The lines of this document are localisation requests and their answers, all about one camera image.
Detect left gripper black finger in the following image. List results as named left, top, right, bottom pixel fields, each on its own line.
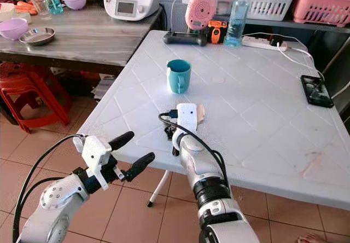
left=108, top=131, right=136, bottom=152
left=124, top=152, right=156, bottom=183

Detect small beige piece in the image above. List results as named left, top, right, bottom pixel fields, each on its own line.
left=197, top=105, right=207, bottom=126

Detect teal ceramic mug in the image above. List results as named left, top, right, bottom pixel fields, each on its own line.
left=166, top=59, right=193, bottom=95

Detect white plastic table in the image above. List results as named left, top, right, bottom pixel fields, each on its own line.
left=75, top=30, right=350, bottom=211

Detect black handheld controller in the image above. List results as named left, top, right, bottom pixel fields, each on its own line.
left=162, top=30, right=209, bottom=47

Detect grey wooden table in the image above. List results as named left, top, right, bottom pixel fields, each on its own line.
left=0, top=4, right=165, bottom=75

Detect orange and black device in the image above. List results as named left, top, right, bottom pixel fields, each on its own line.
left=207, top=19, right=229, bottom=45

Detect red plastic stool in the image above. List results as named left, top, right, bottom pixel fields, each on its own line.
left=0, top=62, right=73, bottom=134

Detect pink round device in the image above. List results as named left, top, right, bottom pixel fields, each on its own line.
left=185, top=0, right=218, bottom=32

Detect white power strip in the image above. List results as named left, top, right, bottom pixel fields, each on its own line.
left=242, top=34, right=288, bottom=53

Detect clear blue-capped water bottle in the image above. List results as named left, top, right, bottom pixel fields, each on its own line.
left=224, top=0, right=251, bottom=48

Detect shallow metal bowl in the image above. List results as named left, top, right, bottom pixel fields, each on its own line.
left=19, top=26, right=56, bottom=47

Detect small purple plastic bowl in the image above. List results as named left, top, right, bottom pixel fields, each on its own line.
left=62, top=0, right=88, bottom=11

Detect black smartphone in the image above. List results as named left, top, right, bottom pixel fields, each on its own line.
left=300, top=74, right=335, bottom=109

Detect large purple plastic bowl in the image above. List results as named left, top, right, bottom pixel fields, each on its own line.
left=0, top=18, right=30, bottom=41

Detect clear drinking glass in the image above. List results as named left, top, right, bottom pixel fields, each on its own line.
left=27, top=0, right=49, bottom=17

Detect orange carrots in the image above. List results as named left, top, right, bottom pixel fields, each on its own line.
left=15, top=1, right=37, bottom=16

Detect person's bare foot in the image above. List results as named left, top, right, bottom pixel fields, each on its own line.
left=294, top=233, right=330, bottom=243

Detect pink plastic basket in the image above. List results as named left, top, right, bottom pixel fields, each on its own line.
left=291, top=0, right=350, bottom=27

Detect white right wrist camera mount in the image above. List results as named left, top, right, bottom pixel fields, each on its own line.
left=176, top=103, right=199, bottom=136

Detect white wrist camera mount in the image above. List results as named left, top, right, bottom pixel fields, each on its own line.
left=80, top=136, right=114, bottom=176
left=176, top=103, right=199, bottom=136

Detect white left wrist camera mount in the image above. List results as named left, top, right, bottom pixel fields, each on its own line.
left=80, top=136, right=114, bottom=176

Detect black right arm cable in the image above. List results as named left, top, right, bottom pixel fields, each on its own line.
left=159, top=109, right=231, bottom=189

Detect white power cable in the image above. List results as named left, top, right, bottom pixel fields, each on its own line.
left=242, top=32, right=326, bottom=80

